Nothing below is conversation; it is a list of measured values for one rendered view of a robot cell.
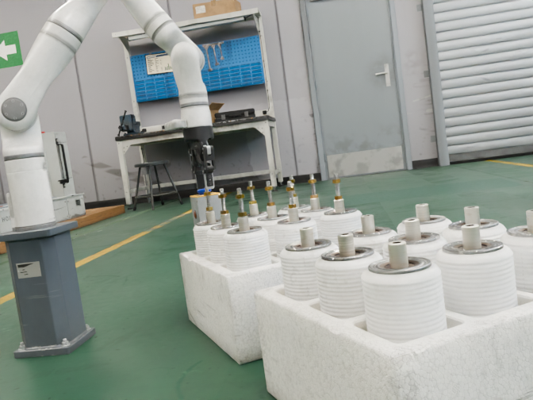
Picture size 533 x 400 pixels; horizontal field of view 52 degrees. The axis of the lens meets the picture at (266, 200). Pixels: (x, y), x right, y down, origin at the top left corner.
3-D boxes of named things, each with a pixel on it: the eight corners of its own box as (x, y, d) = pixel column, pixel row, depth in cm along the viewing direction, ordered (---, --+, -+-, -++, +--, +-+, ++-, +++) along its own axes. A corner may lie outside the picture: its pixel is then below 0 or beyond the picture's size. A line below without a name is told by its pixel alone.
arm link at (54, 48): (44, 17, 128) (47, 27, 137) (-17, 116, 124) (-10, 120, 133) (81, 39, 131) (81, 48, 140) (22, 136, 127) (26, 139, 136)
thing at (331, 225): (358, 281, 132) (349, 208, 131) (378, 289, 123) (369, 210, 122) (322, 290, 129) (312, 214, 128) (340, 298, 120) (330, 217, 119)
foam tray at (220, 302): (239, 365, 108) (227, 277, 106) (188, 320, 144) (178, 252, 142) (400, 318, 123) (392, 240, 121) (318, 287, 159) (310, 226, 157)
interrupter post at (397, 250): (397, 272, 65) (394, 245, 65) (385, 269, 67) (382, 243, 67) (413, 268, 66) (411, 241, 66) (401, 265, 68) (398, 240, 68)
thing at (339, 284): (352, 398, 73) (335, 267, 71) (317, 375, 82) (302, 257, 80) (410, 378, 77) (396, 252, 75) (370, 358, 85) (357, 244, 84)
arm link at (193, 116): (163, 132, 137) (160, 107, 137) (206, 128, 142) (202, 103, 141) (172, 128, 129) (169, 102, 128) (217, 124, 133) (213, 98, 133)
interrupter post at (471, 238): (472, 252, 70) (469, 227, 70) (458, 251, 72) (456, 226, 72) (486, 249, 71) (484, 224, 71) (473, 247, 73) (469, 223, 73)
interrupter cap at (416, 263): (393, 280, 62) (393, 274, 62) (356, 271, 69) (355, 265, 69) (445, 267, 65) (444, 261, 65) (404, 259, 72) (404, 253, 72)
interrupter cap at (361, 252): (339, 266, 73) (338, 260, 73) (312, 259, 80) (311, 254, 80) (385, 255, 76) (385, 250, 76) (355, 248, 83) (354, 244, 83)
